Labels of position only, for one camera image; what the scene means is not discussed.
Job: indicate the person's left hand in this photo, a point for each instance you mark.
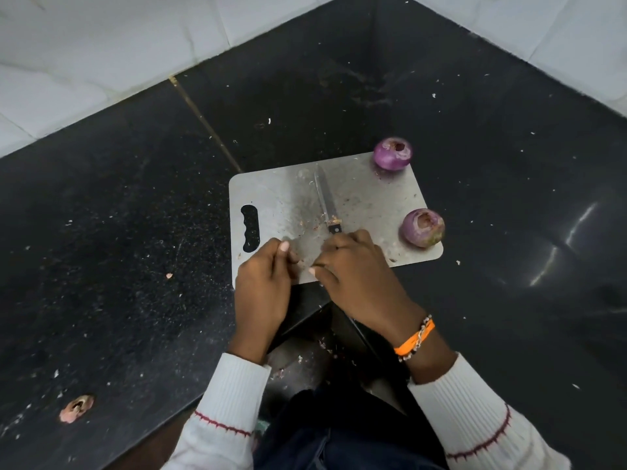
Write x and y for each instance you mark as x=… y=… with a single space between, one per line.
x=262 y=293

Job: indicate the brown curled scrap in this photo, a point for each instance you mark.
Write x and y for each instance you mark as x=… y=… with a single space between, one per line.
x=77 y=409

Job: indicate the red onion with dry roots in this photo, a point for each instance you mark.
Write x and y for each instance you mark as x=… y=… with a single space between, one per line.
x=422 y=229

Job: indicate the steel cutting board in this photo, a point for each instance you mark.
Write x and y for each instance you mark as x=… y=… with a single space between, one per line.
x=372 y=200

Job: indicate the person's right forearm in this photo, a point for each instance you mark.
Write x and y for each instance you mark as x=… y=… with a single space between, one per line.
x=475 y=416

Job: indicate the person's right hand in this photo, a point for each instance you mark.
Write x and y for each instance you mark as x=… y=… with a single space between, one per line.
x=362 y=283

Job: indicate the person's left forearm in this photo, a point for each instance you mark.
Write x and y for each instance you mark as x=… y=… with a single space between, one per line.
x=220 y=416

